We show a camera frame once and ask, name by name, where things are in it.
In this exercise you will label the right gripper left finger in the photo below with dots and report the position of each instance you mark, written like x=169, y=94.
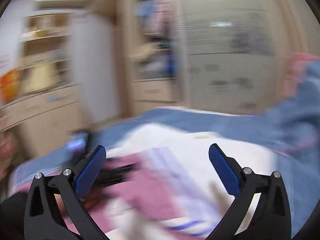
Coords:
x=42, y=217

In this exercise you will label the person's left hand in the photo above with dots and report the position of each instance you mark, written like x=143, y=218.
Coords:
x=9, y=149

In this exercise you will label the wooden drawer cabinet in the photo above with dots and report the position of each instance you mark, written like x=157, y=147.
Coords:
x=147, y=84

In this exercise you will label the blue striped quilt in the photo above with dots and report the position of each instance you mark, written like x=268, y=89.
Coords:
x=290, y=130

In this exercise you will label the wooden shelf unit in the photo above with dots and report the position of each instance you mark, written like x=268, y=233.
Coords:
x=42, y=104

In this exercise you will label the yellow cloth in wardrobe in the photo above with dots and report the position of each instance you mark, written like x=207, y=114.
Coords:
x=144, y=52

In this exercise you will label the blue hanging garment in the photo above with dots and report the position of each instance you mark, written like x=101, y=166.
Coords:
x=170, y=63

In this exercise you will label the pink folded blanket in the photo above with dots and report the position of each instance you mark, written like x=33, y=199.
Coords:
x=295, y=71

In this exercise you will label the hanging pink jacket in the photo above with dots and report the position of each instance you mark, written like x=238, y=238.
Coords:
x=160, y=16

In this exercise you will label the frosted glass wardrobe door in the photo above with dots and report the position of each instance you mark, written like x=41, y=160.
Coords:
x=235, y=53

